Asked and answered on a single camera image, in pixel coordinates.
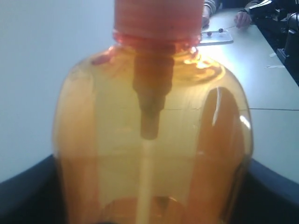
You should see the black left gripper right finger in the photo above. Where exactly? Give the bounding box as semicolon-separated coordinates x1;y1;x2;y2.
233;160;299;224

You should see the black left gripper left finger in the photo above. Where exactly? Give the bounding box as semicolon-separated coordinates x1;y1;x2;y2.
0;156;66;224

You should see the orange dish soap bottle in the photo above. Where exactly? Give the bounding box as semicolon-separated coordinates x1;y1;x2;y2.
53;0;253;224

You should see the person's hand in background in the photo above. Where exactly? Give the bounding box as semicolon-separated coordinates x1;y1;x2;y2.
234;11;252;28

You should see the grey tray in background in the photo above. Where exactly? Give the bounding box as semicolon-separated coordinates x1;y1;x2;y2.
200;30;234;46

